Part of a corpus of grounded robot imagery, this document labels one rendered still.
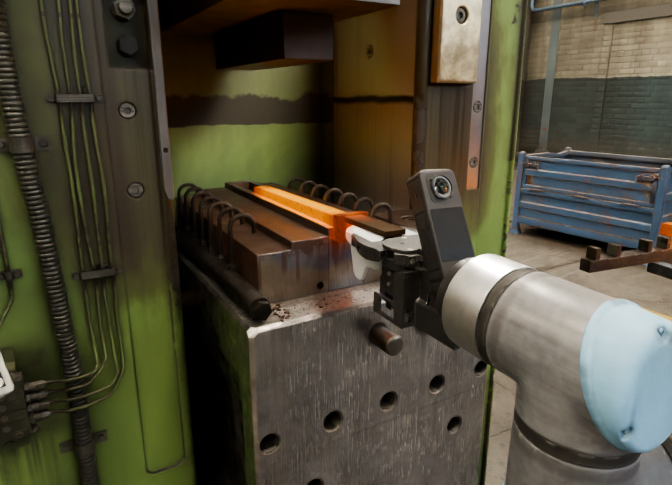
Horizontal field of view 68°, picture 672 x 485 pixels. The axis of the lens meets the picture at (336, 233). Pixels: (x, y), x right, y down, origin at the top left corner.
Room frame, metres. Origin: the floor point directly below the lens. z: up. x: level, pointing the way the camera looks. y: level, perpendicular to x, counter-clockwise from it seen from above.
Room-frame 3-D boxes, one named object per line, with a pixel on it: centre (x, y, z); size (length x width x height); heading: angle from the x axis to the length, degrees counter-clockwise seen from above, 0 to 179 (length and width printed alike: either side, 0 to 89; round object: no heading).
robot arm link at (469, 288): (0.42, -0.14, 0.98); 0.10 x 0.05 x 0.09; 120
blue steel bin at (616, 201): (4.09, -2.21, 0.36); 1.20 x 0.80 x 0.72; 36
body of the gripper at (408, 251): (0.49, -0.10, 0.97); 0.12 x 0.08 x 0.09; 30
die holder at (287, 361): (0.84, 0.07, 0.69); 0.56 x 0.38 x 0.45; 30
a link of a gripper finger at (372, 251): (0.53, -0.05, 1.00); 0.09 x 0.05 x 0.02; 33
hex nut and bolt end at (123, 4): (0.66, 0.26, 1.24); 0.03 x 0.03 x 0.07; 30
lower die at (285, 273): (0.80, 0.11, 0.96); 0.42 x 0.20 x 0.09; 30
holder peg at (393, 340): (0.57, -0.06, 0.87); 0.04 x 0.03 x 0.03; 30
